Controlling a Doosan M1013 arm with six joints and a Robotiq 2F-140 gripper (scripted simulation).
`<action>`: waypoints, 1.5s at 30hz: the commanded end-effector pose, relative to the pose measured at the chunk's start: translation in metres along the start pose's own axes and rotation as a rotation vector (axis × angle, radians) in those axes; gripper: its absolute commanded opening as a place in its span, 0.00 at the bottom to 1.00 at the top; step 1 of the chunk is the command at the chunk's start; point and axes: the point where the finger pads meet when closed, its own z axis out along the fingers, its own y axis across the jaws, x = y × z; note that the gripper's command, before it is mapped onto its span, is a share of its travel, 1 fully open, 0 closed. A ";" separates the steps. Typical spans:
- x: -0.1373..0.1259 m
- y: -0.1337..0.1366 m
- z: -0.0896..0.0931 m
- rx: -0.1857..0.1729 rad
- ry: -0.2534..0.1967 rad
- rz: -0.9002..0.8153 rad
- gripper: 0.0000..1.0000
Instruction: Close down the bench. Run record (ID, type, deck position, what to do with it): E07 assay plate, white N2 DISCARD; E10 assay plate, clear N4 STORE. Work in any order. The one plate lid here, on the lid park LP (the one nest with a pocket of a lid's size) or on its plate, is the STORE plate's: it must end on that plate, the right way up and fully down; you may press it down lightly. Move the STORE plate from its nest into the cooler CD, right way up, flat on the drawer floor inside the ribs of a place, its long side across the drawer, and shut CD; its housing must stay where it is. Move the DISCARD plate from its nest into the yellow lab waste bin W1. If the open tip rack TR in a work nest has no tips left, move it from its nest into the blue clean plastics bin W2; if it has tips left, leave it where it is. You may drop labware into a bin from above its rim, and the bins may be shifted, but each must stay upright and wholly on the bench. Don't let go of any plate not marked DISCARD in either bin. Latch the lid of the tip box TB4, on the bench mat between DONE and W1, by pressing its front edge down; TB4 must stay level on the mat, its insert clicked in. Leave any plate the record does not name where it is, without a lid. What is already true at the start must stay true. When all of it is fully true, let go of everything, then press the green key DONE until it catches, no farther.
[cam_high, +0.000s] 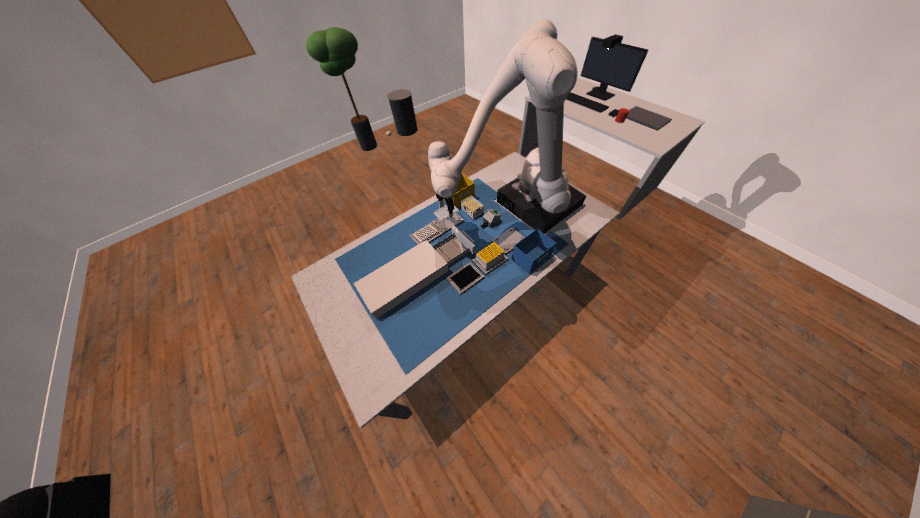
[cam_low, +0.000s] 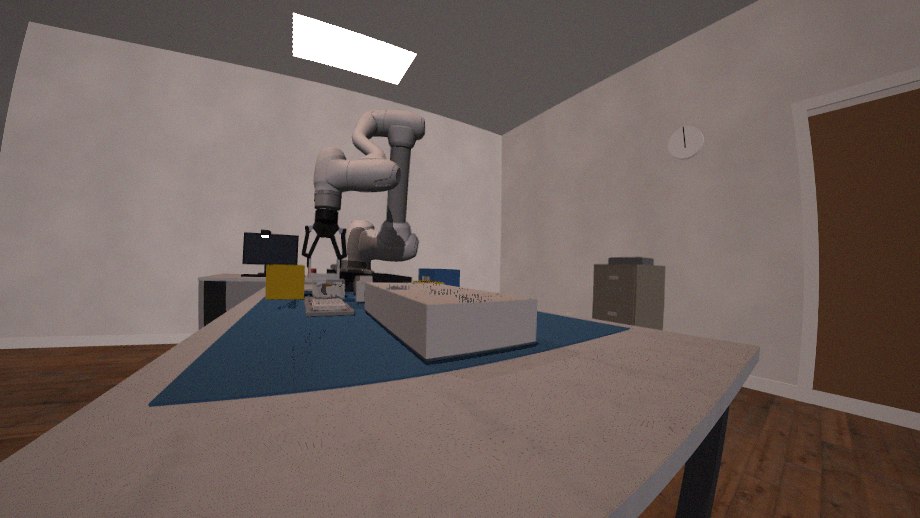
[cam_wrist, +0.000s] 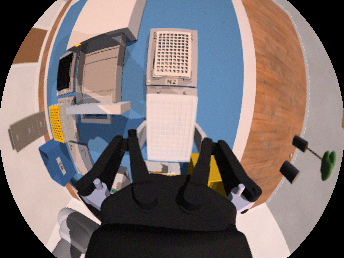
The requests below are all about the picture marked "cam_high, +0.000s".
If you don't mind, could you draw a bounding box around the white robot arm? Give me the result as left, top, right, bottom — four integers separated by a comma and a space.
428, 19, 577, 213

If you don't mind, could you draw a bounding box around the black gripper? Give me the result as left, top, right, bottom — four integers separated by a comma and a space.
436, 193, 455, 218

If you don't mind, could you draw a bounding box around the yellow open-top bin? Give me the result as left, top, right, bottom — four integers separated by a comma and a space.
453, 174, 475, 207

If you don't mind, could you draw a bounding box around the dark blue bench mat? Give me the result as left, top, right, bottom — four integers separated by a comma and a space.
335, 178, 569, 375

